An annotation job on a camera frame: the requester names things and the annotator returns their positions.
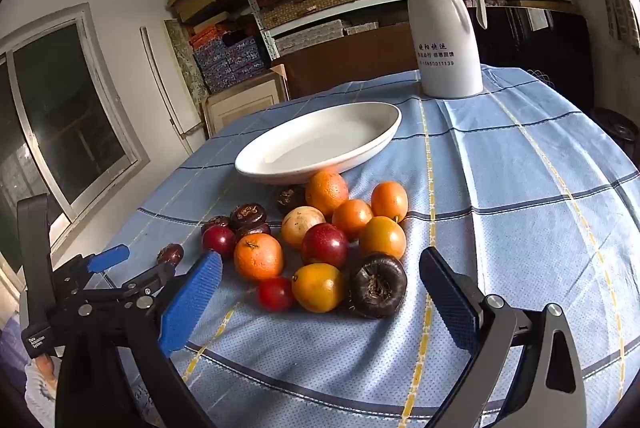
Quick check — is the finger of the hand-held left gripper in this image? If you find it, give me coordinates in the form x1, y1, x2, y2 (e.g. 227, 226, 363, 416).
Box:
100, 264, 176, 309
52, 245, 131, 296

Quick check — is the pale yellow round fruit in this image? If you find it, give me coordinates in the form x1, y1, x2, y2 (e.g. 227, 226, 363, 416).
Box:
281, 206, 321, 250

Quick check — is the small red plum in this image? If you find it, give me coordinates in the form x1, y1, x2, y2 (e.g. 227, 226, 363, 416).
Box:
257, 277, 295, 312

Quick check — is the blue checked tablecloth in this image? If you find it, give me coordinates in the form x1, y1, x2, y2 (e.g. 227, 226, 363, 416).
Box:
102, 64, 632, 428

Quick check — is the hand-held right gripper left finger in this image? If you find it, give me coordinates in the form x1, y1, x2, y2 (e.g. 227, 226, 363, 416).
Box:
55, 251, 223, 428

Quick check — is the white oval plate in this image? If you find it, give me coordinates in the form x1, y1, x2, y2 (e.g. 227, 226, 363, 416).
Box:
235, 102, 403, 186

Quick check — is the brown cardboard box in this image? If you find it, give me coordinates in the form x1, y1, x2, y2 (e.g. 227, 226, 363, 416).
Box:
272, 23, 426, 99

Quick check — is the light wooden picture frame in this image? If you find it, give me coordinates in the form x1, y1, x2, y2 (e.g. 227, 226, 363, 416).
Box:
202, 73, 288, 134

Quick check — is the white thermos jug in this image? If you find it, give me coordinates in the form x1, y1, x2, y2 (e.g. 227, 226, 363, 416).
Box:
400, 0, 488, 99

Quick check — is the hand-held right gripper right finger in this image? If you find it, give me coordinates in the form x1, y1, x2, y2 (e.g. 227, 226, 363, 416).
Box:
419, 247, 588, 428

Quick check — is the person's left forearm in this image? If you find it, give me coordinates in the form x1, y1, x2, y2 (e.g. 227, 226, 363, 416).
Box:
20, 353, 63, 409

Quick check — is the grey framed window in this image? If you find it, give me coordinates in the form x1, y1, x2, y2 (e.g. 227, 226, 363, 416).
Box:
0, 3, 151, 259

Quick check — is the stack of blue patterned boxes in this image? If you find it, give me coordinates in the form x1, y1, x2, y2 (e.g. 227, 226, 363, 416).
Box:
190, 24, 268, 93

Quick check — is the green patterned board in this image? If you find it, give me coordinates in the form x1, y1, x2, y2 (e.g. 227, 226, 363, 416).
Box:
165, 19, 211, 104

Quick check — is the large dark water chestnut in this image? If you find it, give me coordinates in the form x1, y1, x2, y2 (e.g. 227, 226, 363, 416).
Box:
349, 253, 408, 319

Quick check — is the small smooth orange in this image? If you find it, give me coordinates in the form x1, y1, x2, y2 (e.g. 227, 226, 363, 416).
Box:
332, 199, 374, 239
292, 263, 346, 313
359, 216, 407, 260
371, 181, 409, 223

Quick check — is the orange mandarin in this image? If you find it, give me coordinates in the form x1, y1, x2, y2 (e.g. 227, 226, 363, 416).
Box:
233, 233, 284, 282
305, 171, 350, 216

